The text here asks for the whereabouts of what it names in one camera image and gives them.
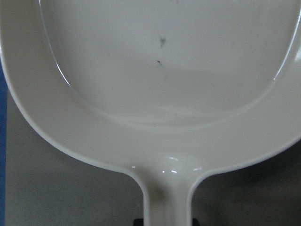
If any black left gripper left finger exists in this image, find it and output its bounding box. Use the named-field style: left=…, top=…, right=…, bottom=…
left=133, top=218, right=144, bottom=226

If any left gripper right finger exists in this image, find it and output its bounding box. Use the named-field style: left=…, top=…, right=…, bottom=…
left=192, top=218, right=200, bottom=226

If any beige plastic dustpan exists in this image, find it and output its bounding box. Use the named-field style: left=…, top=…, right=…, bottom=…
left=0, top=0, right=301, bottom=226

